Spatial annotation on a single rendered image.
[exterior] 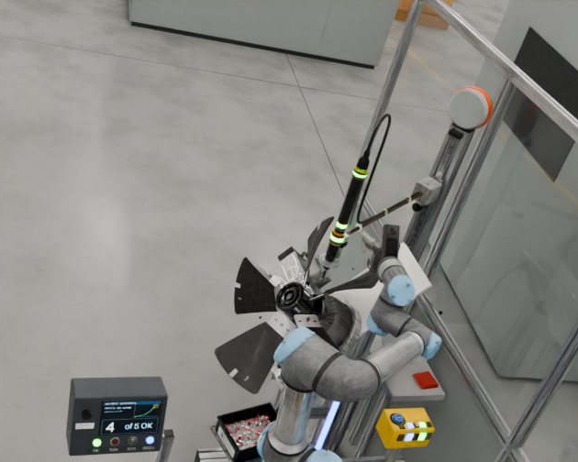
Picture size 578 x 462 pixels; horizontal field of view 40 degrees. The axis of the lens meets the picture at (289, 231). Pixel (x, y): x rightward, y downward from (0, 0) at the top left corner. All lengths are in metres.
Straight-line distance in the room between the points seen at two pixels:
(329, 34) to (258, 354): 5.84
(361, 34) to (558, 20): 3.86
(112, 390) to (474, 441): 1.49
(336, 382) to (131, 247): 3.18
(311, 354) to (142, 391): 0.59
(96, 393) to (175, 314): 2.27
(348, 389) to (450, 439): 1.46
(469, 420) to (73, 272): 2.46
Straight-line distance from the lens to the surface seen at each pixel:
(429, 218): 3.26
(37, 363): 4.18
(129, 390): 2.36
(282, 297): 2.89
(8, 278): 4.66
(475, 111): 3.05
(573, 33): 4.76
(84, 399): 2.31
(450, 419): 3.37
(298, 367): 1.99
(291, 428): 2.21
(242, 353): 2.92
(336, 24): 8.38
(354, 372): 1.97
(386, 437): 2.81
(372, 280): 2.72
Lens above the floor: 2.94
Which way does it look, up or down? 32 degrees down
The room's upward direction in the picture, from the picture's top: 17 degrees clockwise
